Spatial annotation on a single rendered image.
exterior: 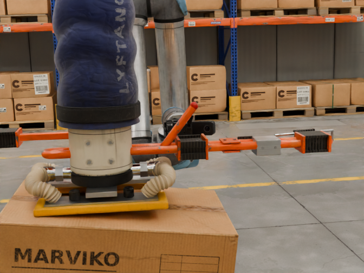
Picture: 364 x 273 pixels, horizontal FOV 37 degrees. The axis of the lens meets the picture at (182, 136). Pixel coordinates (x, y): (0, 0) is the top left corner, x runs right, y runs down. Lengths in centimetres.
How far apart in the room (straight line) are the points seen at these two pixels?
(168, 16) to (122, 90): 71
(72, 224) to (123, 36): 49
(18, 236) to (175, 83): 98
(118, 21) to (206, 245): 60
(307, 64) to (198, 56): 206
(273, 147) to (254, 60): 865
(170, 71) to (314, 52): 850
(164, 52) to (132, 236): 92
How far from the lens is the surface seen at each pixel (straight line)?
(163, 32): 208
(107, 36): 139
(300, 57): 1043
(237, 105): 870
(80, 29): 139
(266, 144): 154
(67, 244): 139
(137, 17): 204
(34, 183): 145
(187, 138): 157
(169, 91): 213
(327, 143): 160
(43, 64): 993
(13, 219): 142
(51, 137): 178
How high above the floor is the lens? 145
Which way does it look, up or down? 11 degrees down
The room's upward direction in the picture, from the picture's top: 2 degrees counter-clockwise
